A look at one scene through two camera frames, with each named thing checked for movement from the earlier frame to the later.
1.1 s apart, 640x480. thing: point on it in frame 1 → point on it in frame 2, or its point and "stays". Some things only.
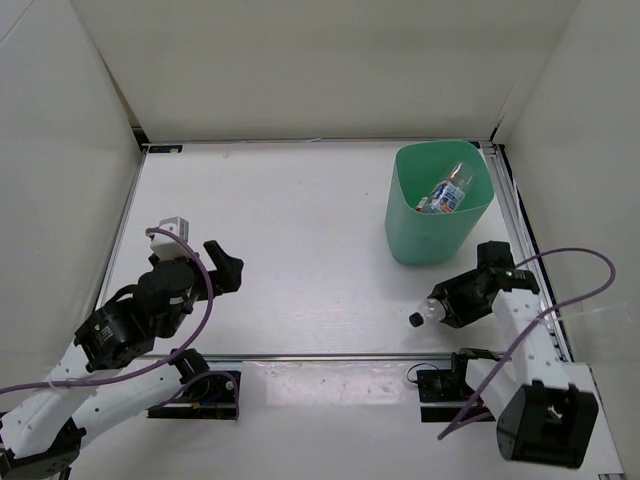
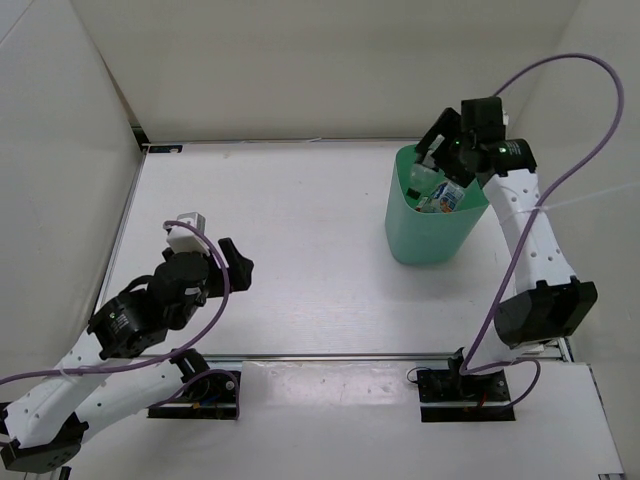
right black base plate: x=443 y=395 stays
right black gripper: x=460 y=314 → x=443 y=127
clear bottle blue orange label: x=448 y=194 stays
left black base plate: x=212 y=397 stays
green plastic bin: x=433 y=238 stays
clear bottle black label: x=431 y=310 → x=422 y=180
